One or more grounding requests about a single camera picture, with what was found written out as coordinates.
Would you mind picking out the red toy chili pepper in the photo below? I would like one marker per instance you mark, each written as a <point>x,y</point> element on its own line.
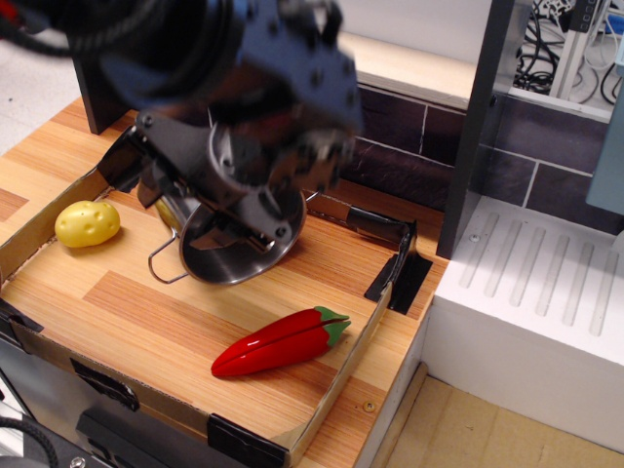
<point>297,338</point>

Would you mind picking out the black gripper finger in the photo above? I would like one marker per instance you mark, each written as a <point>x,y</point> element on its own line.
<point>159,178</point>
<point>220,231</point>

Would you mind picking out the cardboard fence with black tape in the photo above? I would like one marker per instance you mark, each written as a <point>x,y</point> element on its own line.
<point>111,346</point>

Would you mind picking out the dark grey vertical panel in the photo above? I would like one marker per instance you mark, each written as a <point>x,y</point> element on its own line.
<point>494,73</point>

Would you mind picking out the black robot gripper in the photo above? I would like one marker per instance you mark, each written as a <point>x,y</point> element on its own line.
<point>262,68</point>

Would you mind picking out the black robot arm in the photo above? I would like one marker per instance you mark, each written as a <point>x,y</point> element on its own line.
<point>114,36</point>

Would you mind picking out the white sink drainboard unit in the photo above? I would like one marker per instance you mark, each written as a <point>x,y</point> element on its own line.
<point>529,316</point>

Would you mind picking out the light wooden shelf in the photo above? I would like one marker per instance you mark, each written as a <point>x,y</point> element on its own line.
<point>409,72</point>

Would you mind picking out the stainless steel pot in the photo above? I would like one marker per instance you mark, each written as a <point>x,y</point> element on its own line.
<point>234,203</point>

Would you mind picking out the yellow toy potato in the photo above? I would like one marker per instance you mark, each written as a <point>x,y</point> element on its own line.
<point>86,224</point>

